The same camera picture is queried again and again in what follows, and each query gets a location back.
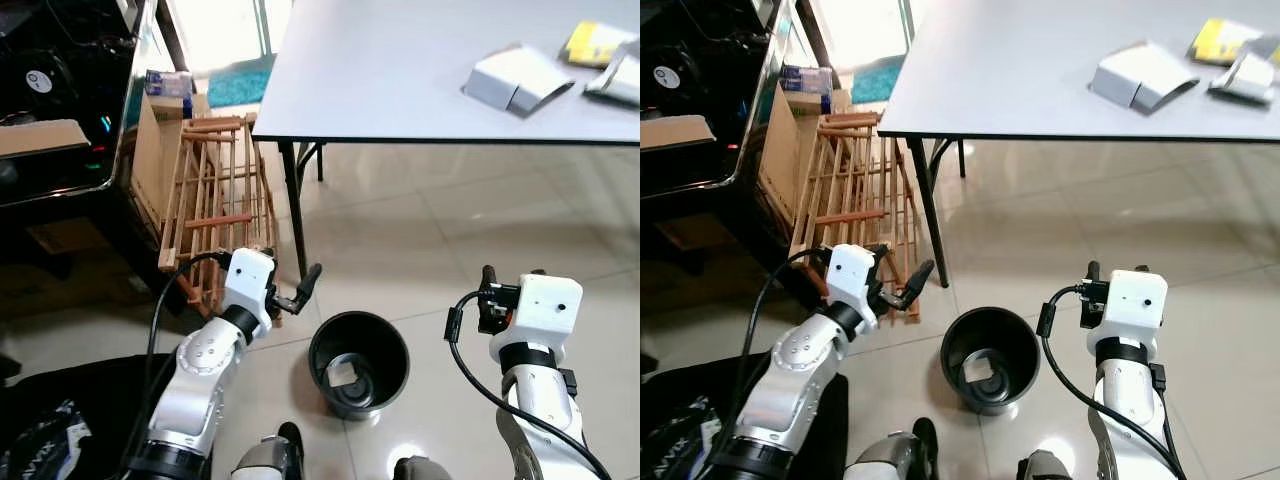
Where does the white cardboard box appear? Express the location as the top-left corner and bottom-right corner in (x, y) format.
(1087, 39), (1202, 114)
(461, 41), (577, 119)

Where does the brown cardboard box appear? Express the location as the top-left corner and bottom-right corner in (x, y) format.
(129, 89), (213, 233)
(757, 85), (853, 227)

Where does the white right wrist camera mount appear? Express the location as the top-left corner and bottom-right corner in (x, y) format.
(489, 271), (585, 367)
(1087, 268), (1170, 358)

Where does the black fabric bag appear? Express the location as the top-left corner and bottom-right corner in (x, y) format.
(640, 370), (851, 480)
(0, 351), (203, 480)

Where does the black round rubbish bin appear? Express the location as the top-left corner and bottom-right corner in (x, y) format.
(307, 310), (412, 422)
(939, 305), (1042, 418)

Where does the small blue white box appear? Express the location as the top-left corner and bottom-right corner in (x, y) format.
(144, 69), (197, 100)
(779, 64), (834, 97)

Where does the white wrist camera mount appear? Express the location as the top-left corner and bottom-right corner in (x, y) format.
(221, 247), (278, 337)
(1087, 268), (1170, 358)
(489, 271), (585, 367)
(827, 243), (882, 323)

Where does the wooden slatted rack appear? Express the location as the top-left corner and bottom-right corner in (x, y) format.
(157, 112), (282, 321)
(787, 109), (925, 325)

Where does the robot right leg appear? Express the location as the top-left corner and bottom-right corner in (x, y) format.
(1017, 449), (1075, 480)
(392, 454), (453, 480)

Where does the brown cardboard flap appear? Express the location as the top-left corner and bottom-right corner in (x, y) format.
(640, 114), (718, 153)
(0, 119), (92, 160)

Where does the grey table with black legs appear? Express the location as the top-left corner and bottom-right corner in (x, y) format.
(251, 0), (641, 284)
(877, 0), (1280, 291)

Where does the teal rug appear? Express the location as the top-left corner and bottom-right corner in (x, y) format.
(848, 52), (906, 105)
(204, 54), (278, 110)

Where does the robot left leg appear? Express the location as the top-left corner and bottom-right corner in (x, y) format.
(849, 417), (942, 480)
(231, 421), (305, 480)

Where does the robot leg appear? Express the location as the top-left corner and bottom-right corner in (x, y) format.
(1017, 449), (1075, 480)
(231, 421), (305, 480)
(392, 454), (453, 480)
(849, 417), (942, 480)

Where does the black glass computer case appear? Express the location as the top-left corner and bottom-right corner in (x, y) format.
(0, 0), (163, 206)
(640, 0), (793, 199)

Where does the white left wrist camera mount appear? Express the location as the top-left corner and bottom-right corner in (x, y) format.
(221, 247), (278, 337)
(827, 243), (882, 323)

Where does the yellow packet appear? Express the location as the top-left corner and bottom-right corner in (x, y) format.
(1186, 16), (1265, 68)
(559, 19), (638, 70)

